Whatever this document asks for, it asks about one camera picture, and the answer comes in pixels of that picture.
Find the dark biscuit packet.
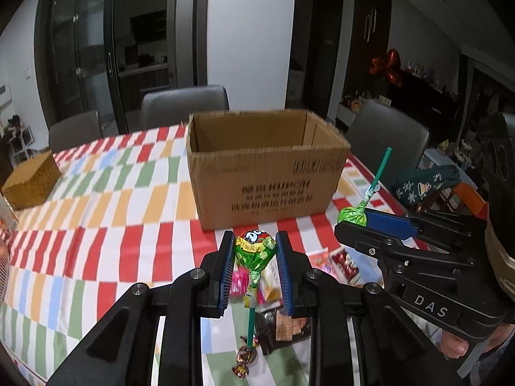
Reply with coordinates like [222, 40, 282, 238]
[255, 308, 311, 355]

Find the grey chair left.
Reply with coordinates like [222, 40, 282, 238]
[49, 110, 103, 153]

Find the grey chair middle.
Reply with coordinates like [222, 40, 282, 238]
[141, 86, 229, 130]

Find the red gold candy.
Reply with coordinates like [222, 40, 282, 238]
[232, 345, 258, 379]

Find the red foil balloon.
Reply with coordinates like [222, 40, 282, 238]
[368, 49, 401, 87]

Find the grey chair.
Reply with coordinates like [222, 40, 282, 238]
[49, 110, 103, 153]
[346, 100, 429, 188]
[141, 86, 229, 130]

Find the woven wicker basket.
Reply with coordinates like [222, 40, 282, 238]
[2, 151, 61, 211]

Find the glass sliding door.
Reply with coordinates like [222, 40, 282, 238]
[34, 0, 208, 135]

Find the brown cardboard box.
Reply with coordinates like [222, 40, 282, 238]
[186, 109, 351, 230]

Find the white shelf with toys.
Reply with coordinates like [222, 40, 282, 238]
[1, 114, 35, 167]

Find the red white snack packet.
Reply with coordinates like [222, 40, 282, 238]
[329, 247, 361, 285]

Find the green lollipop teal stick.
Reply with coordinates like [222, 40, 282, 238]
[337, 146, 394, 228]

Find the person right hand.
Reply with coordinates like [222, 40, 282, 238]
[439, 326, 510, 359]

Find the pink snack packet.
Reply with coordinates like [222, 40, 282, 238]
[229, 268, 250, 298]

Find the grey chair right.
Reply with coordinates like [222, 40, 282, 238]
[346, 100, 429, 188]

